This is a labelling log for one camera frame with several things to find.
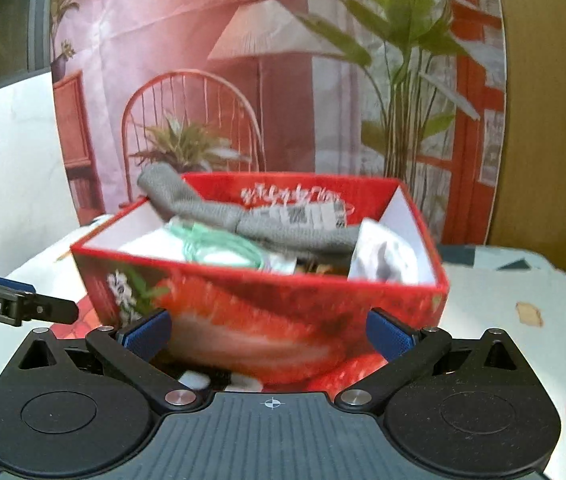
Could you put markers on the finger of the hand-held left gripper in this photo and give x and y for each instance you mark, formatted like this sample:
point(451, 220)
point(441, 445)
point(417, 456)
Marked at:
point(18, 302)

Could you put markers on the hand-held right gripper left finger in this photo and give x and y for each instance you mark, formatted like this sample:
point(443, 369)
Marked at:
point(149, 336)

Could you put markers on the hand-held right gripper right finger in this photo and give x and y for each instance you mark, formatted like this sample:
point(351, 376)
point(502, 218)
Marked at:
point(389, 335)

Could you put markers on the white plastic packet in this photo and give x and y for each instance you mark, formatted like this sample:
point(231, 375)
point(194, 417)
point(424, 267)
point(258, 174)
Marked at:
point(388, 255)

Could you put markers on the red cardboard box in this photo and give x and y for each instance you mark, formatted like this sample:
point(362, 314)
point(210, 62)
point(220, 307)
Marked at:
point(273, 320)

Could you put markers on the grey sock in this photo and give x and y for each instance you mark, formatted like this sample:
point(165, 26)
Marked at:
point(273, 230)

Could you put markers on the white marble board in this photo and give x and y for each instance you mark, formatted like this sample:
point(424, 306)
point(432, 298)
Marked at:
point(13, 185)

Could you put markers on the printed tablecloth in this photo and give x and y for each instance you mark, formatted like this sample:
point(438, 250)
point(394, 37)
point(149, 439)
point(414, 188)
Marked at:
point(503, 285)

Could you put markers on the wooden panel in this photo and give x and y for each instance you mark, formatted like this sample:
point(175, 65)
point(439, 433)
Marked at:
point(553, 135)

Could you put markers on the printed wall backdrop cloth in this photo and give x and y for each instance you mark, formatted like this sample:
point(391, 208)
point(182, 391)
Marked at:
point(288, 60)

